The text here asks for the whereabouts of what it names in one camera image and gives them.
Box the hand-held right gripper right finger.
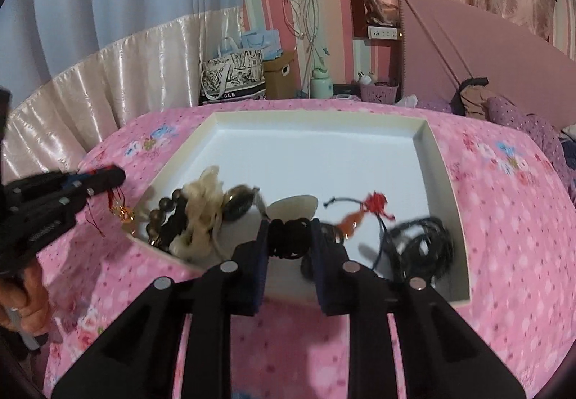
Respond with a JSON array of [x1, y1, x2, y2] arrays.
[[312, 221, 527, 399]]

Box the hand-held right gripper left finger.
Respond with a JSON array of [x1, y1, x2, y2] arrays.
[[50, 219, 271, 399]]

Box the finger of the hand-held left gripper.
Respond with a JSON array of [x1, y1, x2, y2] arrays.
[[63, 182, 123, 220], [54, 167, 127, 189]]

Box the red string gold charm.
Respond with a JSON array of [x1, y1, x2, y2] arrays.
[[87, 165, 136, 238]]

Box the black bead bracelet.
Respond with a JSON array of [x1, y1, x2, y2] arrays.
[[267, 218, 316, 259]]

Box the brown teardrop pendant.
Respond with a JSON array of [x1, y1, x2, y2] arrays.
[[224, 185, 262, 220]]

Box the white oval pendant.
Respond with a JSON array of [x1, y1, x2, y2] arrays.
[[269, 196, 319, 222]]

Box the amber pendant with red knot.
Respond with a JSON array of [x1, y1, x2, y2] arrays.
[[324, 191, 397, 244]]

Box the cream fabric scrunchie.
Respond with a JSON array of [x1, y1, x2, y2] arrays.
[[170, 166, 228, 259]]

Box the white cardboard box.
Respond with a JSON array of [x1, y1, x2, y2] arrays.
[[125, 111, 472, 310]]

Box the person's left hand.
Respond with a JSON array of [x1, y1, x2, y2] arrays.
[[0, 261, 51, 337]]

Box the cream satin curtain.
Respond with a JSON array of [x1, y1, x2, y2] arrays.
[[0, 5, 246, 175]]

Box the printed tote bag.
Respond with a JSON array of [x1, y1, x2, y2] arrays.
[[200, 36, 267, 106]]

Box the pink floral bedsheet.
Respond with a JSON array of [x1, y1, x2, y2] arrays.
[[42, 97, 576, 399]]

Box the purple plastic basket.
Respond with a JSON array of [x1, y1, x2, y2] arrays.
[[360, 84, 400, 103]]

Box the green water bottle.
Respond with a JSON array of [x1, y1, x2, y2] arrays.
[[310, 68, 334, 98]]

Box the brown cardboard box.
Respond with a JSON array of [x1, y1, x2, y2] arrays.
[[262, 50, 298, 100]]

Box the blue paper bag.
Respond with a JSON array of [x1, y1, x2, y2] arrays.
[[240, 29, 282, 62]]

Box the brown cloth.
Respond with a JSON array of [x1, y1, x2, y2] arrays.
[[461, 86, 492, 118]]

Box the white power strip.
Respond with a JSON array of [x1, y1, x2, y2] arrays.
[[366, 25, 401, 40]]

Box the purple dotted bedding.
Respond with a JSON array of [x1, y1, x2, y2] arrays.
[[420, 95, 576, 202]]

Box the pink headboard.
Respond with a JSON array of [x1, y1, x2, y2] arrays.
[[398, 0, 576, 116]]

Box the brown wooden bead bracelet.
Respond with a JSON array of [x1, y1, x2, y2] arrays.
[[146, 188, 190, 252]]

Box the black cord necklace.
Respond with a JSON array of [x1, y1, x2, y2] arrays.
[[378, 215, 454, 283]]

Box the hanging charger cables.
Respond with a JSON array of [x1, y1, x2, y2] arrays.
[[281, 0, 329, 67]]

